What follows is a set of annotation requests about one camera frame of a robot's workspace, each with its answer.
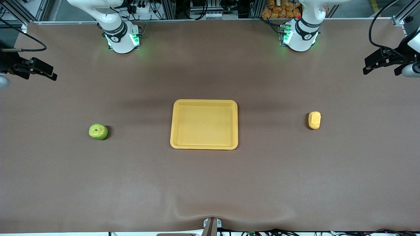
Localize yellow plastic tray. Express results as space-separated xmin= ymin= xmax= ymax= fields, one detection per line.
xmin=170 ymin=99 xmax=238 ymax=150

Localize aluminium frame post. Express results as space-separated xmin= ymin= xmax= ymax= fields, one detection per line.
xmin=392 ymin=0 xmax=420 ymax=36

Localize aluminium table edge rail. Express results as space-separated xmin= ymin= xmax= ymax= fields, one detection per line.
xmin=28 ymin=18 xmax=394 ymax=25

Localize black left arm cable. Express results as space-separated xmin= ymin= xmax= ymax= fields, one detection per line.
xmin=368 ymin=0 xmax=401 ymax=56

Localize bag of orange items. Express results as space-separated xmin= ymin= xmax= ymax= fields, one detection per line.
xmin=261 ymin=0 xmax=302 ymax=19

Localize white power strip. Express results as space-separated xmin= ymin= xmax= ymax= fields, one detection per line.
xmin=126 ymin=0 xmax=155 ymax=15

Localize aluminium frame struts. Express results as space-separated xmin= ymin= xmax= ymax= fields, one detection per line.
xmin=0 ymin=0 xmax=50 ymax=33

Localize yellow potato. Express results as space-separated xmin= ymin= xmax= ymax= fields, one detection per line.
xmin=308 ymin=111 xmax=322 ymax=130

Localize green apple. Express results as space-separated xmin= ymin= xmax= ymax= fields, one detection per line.
xmin=89 ymin=123 xmax=108 ymax=141

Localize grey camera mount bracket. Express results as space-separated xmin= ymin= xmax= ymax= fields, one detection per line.
xmin=203 ymin=217 xmax=222 ymax=236

